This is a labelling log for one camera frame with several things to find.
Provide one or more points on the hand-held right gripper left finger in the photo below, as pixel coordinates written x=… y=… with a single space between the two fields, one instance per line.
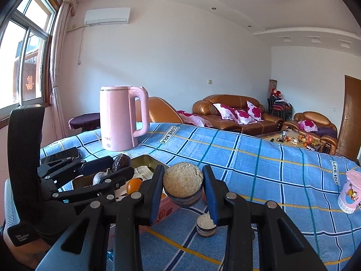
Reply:
x=155 y=197

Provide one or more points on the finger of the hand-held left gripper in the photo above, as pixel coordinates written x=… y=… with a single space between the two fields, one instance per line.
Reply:
x=112 y=182
x=84 y=166

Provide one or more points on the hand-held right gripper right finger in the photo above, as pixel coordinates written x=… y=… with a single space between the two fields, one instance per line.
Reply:
x=212 y=200

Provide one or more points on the dark purple shiny fruit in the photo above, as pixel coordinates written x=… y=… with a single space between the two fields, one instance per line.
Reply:
x=98 y=177

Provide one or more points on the pink metal tin box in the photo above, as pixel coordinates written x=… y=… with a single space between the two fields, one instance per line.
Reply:
x=167 y=210

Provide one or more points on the orange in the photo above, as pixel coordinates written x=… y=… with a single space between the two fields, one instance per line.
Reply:
x=133 y=186

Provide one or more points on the dark round cake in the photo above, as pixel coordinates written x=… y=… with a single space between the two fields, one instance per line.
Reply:
x=121 y=161

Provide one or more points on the large rice cake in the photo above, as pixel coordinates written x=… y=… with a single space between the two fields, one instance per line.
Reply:
x=183 y=180

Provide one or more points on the person's left forearm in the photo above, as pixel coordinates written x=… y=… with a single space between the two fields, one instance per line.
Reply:
x=26 y=255

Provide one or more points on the black smartphone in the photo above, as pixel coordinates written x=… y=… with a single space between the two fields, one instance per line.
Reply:
x=60 y=155

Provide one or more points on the printed paper sheet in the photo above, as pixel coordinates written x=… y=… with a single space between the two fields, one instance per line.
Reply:
x=143 y=173

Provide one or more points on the small purple rice cake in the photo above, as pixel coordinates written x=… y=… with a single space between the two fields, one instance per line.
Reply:
x=205 y=227

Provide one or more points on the purple round stool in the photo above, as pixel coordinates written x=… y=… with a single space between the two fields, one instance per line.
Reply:
x=84 y=121

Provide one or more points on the pink electric kettle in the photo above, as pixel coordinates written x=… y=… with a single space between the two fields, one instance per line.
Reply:
x=118 y=118

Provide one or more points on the blue plaid tablecloth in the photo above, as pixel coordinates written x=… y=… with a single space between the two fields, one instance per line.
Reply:
x=268 y=180

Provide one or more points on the brown leather chaise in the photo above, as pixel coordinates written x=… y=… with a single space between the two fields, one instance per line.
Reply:
x=160 y=110

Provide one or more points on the white pillow red flowers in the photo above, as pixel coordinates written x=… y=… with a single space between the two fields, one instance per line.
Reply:
x=224 y=111
x=255 y=110
x=307 y=125
x=245 y=116

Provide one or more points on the window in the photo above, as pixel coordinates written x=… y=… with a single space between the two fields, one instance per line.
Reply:
x=25 y=56

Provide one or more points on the pink curtain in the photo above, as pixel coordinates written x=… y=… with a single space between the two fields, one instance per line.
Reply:
x=60 y=62

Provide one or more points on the cluttered coffee table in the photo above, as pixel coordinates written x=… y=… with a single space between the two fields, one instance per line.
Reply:
x=293 y=141

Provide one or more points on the brown leather sofa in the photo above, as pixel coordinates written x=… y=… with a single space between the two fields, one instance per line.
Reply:
x=225 y=100

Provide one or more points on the stacked black chairs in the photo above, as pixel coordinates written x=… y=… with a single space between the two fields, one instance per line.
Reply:
x=279 y=107

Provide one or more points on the tall patterned vase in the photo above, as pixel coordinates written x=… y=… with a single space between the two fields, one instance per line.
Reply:
x=273 y=86

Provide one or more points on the brown leather armchair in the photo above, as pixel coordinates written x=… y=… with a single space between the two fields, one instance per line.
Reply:
x=313 y=117

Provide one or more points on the purple blanket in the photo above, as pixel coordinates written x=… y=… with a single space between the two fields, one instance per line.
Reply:
x=327 y=132

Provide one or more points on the pink cartoon cup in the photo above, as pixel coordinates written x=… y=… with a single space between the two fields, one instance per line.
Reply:
x=349 y=192

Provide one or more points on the white air conditioner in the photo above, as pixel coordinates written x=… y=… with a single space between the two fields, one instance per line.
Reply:
x=107 y=17

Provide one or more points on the brown wooden door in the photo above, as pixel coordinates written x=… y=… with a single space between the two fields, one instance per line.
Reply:
x=351 y=118

